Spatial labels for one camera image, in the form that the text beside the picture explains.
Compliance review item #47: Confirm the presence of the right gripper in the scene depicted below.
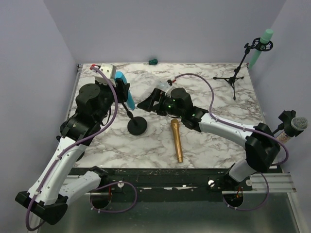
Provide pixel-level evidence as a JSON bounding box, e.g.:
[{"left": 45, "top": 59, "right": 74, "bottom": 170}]
[{"left": 138, "top": 88, "right": 184, "bottom": 118}]

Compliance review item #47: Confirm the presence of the blue microphone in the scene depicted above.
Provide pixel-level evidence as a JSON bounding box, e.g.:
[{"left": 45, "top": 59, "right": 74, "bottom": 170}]
[{"left": 114, "top": 71, "right": 135, "bottom": 110}]

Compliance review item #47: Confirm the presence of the black blue-microphone desk stand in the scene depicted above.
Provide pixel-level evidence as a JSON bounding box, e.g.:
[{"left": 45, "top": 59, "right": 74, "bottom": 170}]
[{"left": 120, "top": 82, "right": 148, "bottom": 136}]

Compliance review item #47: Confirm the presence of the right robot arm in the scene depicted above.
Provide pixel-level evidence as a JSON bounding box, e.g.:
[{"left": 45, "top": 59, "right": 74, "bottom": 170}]
[{"left": 138, "top": 88, "right": 280, "bottom": 190}]

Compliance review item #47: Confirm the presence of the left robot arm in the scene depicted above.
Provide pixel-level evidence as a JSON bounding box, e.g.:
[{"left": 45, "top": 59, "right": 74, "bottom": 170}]
[{"left": 15, "top": 78, "right": 130, "bottom": 231}]

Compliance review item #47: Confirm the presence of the gold microphone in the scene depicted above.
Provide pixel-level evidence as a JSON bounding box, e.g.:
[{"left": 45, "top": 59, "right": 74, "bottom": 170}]
[{"left": 171, "top": 119, "right": 183, "bottom": 163}]

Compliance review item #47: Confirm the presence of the black tripod microphone stand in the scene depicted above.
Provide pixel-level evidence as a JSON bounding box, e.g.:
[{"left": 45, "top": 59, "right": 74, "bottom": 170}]
[{"left": 213, "top": 37, "right": 274, "bottom": 101}]

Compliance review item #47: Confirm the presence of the mint green microphone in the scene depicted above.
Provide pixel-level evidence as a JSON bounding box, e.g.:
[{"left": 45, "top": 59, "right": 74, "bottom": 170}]
[{"left": 248, "top": 29, "right": 274, "bottom": 69}]

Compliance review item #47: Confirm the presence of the black stand holding silver microphone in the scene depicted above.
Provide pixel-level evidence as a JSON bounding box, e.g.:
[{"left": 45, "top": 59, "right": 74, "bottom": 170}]
[{"left": 272, "top": 110, "right": 298, "bottom": 137}]

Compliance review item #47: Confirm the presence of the silver mesh head microphone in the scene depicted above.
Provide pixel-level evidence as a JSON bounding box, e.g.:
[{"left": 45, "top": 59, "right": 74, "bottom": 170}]
[{"left": 276, "top": 117, "right": 309, "bottom": 143}]

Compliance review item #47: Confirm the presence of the clear plastic packet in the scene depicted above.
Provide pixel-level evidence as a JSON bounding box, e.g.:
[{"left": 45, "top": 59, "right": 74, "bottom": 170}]
[{"left": 155, "top": 80, "right": 170, "bottom": 92}]

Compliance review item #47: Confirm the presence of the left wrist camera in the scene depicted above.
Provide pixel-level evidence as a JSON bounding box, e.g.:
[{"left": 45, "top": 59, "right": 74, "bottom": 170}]
[{"left": 92, "top": 63, "right": 116, "bottom": 87}]

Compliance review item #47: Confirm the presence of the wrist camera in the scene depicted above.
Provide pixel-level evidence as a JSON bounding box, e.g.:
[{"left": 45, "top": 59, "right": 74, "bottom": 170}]
[
  {"left": 163, "top": 80, "right": 176, "bottom": 96},
  {"left": 92, "top": 63, "right": 116, "bottom": 87}
]

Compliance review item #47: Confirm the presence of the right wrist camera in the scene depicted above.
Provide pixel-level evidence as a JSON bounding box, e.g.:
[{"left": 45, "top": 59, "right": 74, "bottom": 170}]
[{"left": 163, "top": 80, "right": 176, "bottom": 96}]

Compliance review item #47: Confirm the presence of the green handled screwdriver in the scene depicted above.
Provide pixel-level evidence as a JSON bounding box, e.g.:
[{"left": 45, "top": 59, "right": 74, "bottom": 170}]
[{"left": 147, "top": 59, "right": 158, "bottom": 66}]

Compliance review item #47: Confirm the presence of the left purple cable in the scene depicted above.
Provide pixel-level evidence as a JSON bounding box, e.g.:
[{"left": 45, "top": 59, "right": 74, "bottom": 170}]
[{"left": 25, "top": 65, "right": 138, "bottom": 231}]

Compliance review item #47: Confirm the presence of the aluminium frame rail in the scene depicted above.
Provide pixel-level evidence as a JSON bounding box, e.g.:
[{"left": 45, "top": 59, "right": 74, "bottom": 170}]
[{"left": 61, "top": 173, "right": 297, "bottom": 194}]

